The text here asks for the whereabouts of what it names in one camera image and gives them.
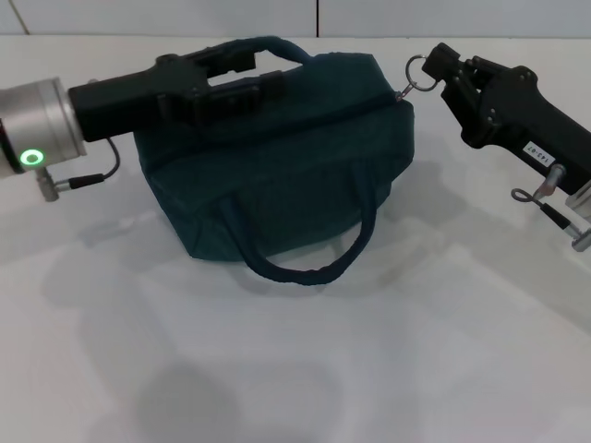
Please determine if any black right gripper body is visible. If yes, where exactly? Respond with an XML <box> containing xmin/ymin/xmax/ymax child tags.
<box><xmin>460</xmin><ymin>63</ymin><xmax>591</xmax><ymax>196</ymax></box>

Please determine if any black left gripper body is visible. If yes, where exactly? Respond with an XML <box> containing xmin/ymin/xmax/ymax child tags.
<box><xmin>66</xmin><ymin>53</ymin><xmax>210</xmax><ymax>143</ymax></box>

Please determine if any metal zipper pull ring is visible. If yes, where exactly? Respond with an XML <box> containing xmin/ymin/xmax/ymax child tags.
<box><xmin>395</xmin><ymin>53</ymin><xmax>440</xmax><ymax>102</ymax></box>

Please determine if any dark teal insulated lunch bag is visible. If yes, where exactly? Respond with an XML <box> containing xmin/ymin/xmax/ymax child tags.
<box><xmin>132</xmin><ymin>36</ymin><xmax>416</xmax><ymax>286</ymax></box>

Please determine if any silver right gripper connector stub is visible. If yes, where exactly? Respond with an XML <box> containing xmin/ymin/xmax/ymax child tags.
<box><xmin>537</xmin><ymin>162</ymin><xmax>566</xmax><ymax>196</ymax></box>

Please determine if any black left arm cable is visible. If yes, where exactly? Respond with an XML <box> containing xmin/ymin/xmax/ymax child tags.
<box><xmin>42</xmin><ymin>137</ymin><xmax>122</xmax><ymax>204</ymax></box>

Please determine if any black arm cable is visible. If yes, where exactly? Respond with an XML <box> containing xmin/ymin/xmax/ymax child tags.
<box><xmin>42</xmin><ymin>137</ymin><xmax>122</xmax><ymax>204</ymax></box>
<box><xmin>510</xmin><ymin>186</ymin><xmax>591</xmax><ymax>253</ymax></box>

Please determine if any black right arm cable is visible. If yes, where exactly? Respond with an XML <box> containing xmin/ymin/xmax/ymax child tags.
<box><xmin>510</xmin><ymin>186</ymin><xmax>591</xmax><ymax>253</ymax></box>

